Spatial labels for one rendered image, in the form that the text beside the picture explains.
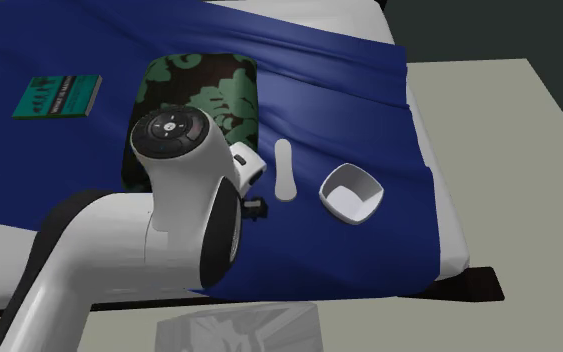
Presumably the white flat elongated remote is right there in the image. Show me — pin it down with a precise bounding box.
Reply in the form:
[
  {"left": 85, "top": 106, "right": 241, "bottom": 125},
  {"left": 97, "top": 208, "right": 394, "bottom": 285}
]
[{"left": 273, "top": 138, "right": 298, "bottom": 203}]

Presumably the white square bowl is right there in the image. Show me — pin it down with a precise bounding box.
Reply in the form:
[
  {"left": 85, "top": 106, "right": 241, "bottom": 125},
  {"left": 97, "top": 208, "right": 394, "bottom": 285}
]
[{"left": 318, "top": 162, "right": 386, "bottom": 226}]

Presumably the blue blanket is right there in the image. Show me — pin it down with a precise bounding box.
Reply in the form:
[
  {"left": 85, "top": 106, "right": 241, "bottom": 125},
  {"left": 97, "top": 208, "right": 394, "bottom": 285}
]
[{"left": 0, "top": 0, "right": 442, "bottom": 303}]

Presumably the green and brown patterned pillow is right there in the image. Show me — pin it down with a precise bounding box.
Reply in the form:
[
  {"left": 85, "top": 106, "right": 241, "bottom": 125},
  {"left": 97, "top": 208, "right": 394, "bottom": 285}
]
[{"left": 120, "top": 52, "right": 261, "bottom": 193}]

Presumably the white bed with dark base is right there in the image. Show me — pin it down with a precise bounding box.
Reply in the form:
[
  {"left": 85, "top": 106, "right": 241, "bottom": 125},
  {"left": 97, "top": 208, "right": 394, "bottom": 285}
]
[{"left": 0, "top": 0, "right": 506, "bottom": 321}]

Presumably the teal book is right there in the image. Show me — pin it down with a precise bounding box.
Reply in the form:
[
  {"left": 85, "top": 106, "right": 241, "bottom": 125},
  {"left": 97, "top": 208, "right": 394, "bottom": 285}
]
[{"left": 11, "top": 73, "right": 104, "bottom": 121}]

